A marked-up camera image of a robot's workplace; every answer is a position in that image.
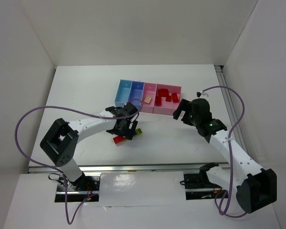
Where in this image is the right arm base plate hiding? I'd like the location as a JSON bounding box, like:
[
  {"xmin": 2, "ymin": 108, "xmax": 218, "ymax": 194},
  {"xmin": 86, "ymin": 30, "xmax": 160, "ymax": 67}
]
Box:
[{"xmin": 180, "ymin": 174, "xmax": 225, "ymax": 200}]

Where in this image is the red long lego brick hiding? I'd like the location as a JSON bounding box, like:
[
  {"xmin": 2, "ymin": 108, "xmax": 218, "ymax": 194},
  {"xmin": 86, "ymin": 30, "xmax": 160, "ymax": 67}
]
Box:
[{"xmin": 113, "ymin": 136, "xmax": 128, "ymax": 145}]

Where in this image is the light blue bin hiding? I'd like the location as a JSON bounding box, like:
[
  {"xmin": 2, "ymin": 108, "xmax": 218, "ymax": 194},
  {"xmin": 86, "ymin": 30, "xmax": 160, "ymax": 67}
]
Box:
[{"xmin": 114, "ymin": 80, "xmax": 132, "ymax": 107}]

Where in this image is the lime green lego brick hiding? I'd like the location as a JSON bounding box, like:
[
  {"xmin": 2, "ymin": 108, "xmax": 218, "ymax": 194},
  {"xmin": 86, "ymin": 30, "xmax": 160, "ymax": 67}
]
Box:
[{"xmin": 134, "ymin": 128, "xmax": 143, "ymax": 137}]

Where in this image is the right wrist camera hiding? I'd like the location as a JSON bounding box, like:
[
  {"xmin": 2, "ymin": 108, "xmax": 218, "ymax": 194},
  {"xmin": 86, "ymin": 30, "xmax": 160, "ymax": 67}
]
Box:
[{"xmin": 196, "ymin": 91, "xmax": 209, "ymax": 98}]

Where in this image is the red rounded lego brick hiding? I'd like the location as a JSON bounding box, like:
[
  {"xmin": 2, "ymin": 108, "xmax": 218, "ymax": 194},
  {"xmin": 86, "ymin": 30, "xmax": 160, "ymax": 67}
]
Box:
[{"xmin": 157, "ymin": 88, "xmax": 169, "ymax": 97}]

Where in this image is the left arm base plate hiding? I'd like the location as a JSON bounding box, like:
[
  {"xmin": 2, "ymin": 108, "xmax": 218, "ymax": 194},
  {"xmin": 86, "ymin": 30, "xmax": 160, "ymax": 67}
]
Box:
[{"xmin": 53, "ymin": 174, "xmax": 101, "ymax": 203}]

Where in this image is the aluminium rail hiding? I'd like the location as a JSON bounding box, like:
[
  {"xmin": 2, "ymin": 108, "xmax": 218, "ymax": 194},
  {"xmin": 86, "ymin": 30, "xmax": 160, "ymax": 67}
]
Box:
[
  {"xmin": 214, "ymin": 65, "xmax": 247, "ymax": 153},
  {"xmin": 28, "ymin": 163, "xmax": 230, "ymax": 173}
]

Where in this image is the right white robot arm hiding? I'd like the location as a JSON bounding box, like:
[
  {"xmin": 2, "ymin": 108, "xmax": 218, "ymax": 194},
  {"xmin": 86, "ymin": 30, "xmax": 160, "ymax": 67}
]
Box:
[{"xmin": 173, "ymin": 98, "xmax": 277, "ymax": 214}]

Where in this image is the small red lego brick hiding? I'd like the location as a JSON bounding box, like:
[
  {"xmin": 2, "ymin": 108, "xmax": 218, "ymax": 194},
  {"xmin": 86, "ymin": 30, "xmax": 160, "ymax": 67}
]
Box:
[{"xmin": 154, "ymin": 96, "xmax": 162, "ymax": 107}]

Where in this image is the small pink bin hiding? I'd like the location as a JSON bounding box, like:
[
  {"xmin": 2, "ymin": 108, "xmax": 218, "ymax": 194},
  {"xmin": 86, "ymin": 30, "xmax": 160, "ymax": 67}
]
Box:
[{"xmin": 141, "ymin": 83, "xmax": 157, "ymax": 113}]

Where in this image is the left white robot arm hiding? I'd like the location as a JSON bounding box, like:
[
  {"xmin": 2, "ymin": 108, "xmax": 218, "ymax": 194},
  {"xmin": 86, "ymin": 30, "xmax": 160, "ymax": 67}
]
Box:
[{"xmin": 40, "ymin": 103, "xmax": 138, "ymax": 191}]

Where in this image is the white lego brick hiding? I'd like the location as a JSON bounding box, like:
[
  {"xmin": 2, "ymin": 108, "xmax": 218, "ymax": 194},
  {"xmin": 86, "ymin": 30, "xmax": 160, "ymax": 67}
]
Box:
[{"xmin": 144, "ymin": 95, "xmax": 152, "ymax": 104}]

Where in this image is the aluminium rail right side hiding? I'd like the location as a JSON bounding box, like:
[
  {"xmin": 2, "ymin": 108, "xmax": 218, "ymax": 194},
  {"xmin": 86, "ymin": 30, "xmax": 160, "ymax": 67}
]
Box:
[{"xmin": 214, "ymin": 65, "xmax": 247, "ymax": 153}]

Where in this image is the aluminium rail front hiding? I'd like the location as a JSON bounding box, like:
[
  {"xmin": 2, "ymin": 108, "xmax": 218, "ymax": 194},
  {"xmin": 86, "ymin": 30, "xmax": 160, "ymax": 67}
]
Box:
[{"xmin": 28, "ymin": 163, "xmax": 230, "ymax": 173}]

